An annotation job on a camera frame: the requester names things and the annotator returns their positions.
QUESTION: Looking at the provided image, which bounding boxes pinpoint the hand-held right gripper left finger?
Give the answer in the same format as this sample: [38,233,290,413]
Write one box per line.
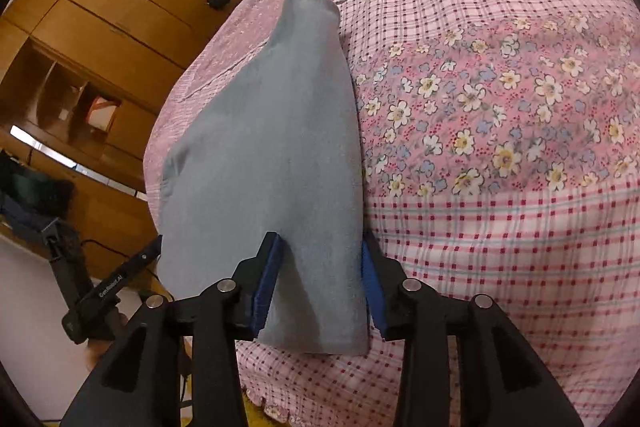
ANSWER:
[60,232,286,427]

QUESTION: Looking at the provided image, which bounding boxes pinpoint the black cable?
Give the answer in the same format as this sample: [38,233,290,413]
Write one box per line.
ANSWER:
[77,238,167,299]

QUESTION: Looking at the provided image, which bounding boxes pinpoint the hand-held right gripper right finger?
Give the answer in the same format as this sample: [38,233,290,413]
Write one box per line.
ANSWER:
[361,227,586,427]

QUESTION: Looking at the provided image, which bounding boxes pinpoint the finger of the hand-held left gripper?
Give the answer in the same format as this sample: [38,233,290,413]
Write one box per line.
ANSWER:
[41,218,83,308]

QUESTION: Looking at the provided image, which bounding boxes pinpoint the yellow cloth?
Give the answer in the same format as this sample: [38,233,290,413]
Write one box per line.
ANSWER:
[240,387,273,427]

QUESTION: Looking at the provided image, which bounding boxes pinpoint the red item in shelf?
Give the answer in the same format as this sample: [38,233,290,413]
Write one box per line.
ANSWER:
[86,94,122,130]

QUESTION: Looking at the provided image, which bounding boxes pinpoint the grey-blue fleece pants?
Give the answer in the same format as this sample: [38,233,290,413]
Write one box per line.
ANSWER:
[159,0,373,355]

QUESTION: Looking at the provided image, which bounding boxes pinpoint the person's left hand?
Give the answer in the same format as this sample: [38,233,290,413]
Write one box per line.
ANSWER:
[85,302,128,370]

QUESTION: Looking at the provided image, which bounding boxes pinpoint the pink patchwork quilt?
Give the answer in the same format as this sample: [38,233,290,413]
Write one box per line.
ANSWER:
[142,0,640,423]

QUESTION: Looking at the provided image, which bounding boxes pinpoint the wooden desk with shelves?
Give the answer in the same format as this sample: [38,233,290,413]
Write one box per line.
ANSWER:
[0,34,166,293]

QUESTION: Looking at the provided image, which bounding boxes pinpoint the pile of dark clothes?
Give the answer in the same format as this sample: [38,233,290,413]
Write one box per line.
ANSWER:
[0,152,76,230]

